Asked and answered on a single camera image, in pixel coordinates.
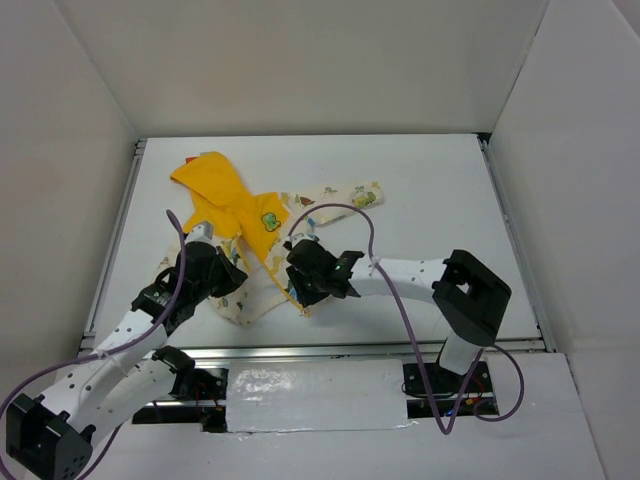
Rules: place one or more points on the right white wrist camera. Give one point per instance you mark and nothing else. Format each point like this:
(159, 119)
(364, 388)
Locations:
(302, 243)

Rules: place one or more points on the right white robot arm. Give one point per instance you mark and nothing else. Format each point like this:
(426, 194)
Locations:
(472, 299)

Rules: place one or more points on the aluminium front rail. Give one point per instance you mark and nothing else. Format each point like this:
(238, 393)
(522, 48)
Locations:
(309, 351)

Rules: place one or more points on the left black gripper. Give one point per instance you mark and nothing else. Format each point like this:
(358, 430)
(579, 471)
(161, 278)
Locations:
(226, 273)

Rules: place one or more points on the white taped cover plate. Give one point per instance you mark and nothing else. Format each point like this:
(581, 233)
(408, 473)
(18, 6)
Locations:
(332, 395)

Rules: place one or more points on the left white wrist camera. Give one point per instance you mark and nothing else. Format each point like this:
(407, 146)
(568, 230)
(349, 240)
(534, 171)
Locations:
(202, 233)

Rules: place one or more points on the yellow hooded dinosaur print jacket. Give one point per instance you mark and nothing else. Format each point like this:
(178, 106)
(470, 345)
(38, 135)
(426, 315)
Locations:
(252, 228)

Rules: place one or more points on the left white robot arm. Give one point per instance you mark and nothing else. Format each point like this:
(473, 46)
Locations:
(53, 435)

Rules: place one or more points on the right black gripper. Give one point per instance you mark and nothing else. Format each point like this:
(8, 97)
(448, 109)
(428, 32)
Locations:
(298, 282)

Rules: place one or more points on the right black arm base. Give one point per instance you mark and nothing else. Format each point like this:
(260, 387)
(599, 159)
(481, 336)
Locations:
(444, 383)

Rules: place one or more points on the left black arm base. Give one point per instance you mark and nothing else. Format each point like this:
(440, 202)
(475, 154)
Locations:
(204, 388)

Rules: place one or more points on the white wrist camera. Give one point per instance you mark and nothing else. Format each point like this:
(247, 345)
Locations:
(202, 233)
(302, 243)

